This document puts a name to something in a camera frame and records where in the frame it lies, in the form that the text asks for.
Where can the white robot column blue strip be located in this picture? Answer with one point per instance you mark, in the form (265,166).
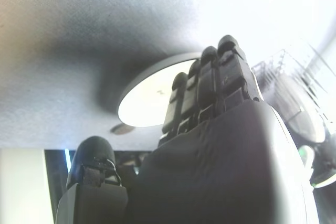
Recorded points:
(21,187)

